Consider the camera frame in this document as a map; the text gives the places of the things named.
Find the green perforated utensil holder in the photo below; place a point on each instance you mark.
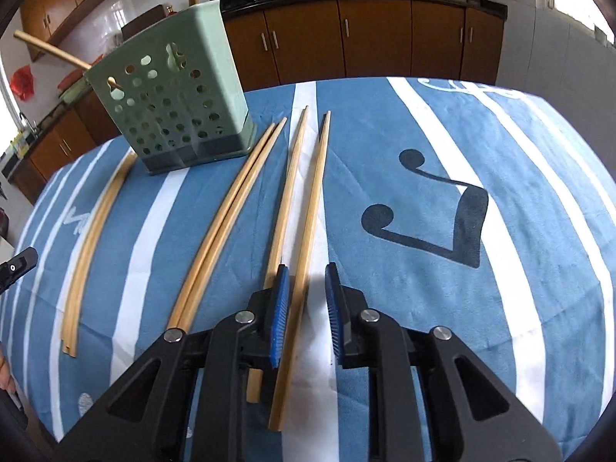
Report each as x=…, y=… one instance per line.
x=174, y=92

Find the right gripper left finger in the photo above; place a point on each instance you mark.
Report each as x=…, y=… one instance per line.
x=186, y=384

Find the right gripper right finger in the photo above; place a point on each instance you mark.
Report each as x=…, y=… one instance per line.
x=429, y=382

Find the lower brown kitchen cabinets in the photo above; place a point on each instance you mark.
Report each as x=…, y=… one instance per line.
x=308, y=40

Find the red plastic bag hanging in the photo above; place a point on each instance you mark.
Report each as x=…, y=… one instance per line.
x=22, y=83

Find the wooden chopstick pair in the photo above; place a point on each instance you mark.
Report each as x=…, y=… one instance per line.
x=217, y=222
x=199, y=288

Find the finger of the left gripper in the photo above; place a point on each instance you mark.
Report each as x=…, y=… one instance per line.
x=15, y=268

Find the blue white striped tablecloth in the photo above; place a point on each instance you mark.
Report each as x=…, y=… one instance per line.
x=444, y=203

